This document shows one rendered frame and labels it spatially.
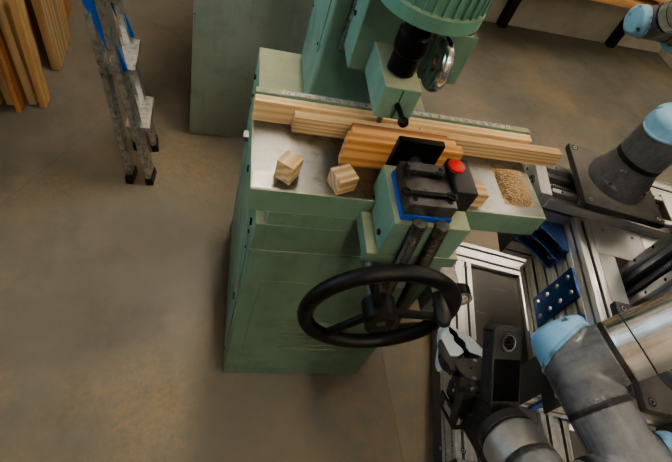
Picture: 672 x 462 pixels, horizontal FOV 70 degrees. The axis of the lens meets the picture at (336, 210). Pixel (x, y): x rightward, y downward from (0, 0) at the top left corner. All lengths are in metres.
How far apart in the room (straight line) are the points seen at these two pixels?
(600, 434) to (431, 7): 0.58
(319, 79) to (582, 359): 0.77
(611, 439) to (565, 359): 0.09
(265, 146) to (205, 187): 1.11
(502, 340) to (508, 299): 1.17
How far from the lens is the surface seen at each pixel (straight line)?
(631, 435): 0.65
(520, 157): 1.14
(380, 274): 0.74
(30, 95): 2.34
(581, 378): 0.65
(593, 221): 1.46
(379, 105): 0.88
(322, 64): 1.10
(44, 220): 1.96
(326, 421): 1.64
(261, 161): 0.89
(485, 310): 1.77
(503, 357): 0.69
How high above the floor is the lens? 1.54
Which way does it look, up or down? 49 degrees down
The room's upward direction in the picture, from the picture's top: 23 degrees clockwise
